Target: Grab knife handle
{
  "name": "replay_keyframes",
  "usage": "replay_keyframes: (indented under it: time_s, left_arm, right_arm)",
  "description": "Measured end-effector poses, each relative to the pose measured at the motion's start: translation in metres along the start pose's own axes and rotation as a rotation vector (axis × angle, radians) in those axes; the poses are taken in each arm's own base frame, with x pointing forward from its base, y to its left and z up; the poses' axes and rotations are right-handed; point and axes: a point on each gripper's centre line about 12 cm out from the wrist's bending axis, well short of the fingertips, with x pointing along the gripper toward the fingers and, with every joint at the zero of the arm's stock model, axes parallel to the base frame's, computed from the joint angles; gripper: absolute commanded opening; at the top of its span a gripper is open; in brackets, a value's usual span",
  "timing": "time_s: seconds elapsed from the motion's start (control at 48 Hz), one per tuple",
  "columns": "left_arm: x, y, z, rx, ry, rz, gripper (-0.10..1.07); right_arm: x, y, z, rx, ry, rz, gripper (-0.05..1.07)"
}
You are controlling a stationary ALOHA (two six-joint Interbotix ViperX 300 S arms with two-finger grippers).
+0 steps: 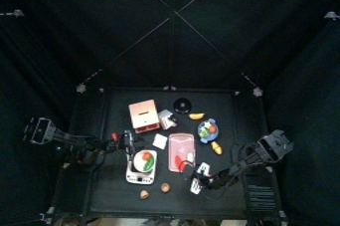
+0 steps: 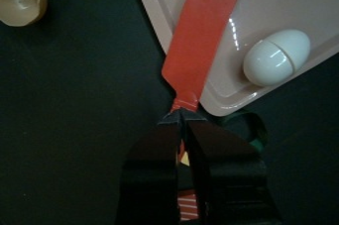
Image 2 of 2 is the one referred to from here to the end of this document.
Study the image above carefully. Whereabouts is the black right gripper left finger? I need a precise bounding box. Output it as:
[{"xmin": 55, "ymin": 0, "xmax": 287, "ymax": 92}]
[{"xmin": 115, "ymin": 109, "xmax": 185, "ymax": 225}]

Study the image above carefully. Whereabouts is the red toy knife striped handle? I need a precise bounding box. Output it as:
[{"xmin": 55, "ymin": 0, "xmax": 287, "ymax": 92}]
[{"xmin": 161, "ymin": 0, "xmax": 253, "ymax": 222}]

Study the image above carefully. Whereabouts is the dark green toy piece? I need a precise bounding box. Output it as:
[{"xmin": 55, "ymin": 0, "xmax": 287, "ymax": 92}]
[{"xmin": 219, "ymin": 111, "xmax": 270, "ymax": 153}]

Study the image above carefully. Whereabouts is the pink plastic tray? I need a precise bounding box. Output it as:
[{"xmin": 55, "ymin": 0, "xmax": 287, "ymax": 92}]
[{"xmin": 135, "ymin": 0, "xmax": 339, "ymax": 118}]

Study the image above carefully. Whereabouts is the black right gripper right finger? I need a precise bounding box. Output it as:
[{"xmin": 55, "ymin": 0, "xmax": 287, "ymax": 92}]
[{"xmin": 182, "ymin": 110, "xmax": 285, "ymax": 225}]

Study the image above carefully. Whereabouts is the white toy egg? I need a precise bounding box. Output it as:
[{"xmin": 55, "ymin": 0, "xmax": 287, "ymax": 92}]
[{"xmin": 243, "ymin": 29, "xmax": 313, "ymax": 88}]

